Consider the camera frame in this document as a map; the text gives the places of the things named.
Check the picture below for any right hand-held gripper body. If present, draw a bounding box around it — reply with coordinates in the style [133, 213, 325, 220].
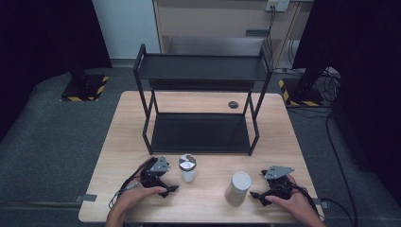
[260, 165, 296, 201]

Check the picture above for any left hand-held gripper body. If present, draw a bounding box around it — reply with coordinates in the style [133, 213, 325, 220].
[140, 155, 170, 190]

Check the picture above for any person's right hand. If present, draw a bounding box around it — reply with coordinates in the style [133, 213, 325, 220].
[265, 174, 318, 222]

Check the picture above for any person's left hand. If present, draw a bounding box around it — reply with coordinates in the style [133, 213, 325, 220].
[114, 184, 168, 216]

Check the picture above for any white cylindrical canister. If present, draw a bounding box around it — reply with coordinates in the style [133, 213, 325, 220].
[224, 170, 253, 206]

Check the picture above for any glass jar with silver lid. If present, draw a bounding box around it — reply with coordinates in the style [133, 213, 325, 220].
[178, 153, 198, 183]

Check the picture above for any black two-tier metal rack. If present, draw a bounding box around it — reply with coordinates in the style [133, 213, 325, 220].
[132, 43, 273, 157]

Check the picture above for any black stand with striped base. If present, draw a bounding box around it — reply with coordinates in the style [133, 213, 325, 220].
[60, 64, 111, 103]
[277, 67, 325, 108]

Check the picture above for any dark curtain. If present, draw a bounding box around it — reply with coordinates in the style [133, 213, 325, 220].
[0, 0, 113, 141]
[292, 0, 401, 198]

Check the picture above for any light wooden cabinet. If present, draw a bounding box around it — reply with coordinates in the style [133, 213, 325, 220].
[152, 0, 315, 69]

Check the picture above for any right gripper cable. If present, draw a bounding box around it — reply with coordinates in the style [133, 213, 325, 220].
[294, 183, 325, 220]

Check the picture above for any grey table edge bracket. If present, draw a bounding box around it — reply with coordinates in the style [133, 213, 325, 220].
[311, 198, 331, 210]
[74, 193, 98, 203]

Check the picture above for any black floor cable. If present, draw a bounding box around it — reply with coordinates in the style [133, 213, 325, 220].
[320, 112, 359, 227]

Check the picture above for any black cable from socket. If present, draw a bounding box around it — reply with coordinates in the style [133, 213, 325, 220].
[266, 5, 276, 60]

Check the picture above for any white wall socket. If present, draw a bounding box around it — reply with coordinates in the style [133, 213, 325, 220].
[265, 0, 290, 13]

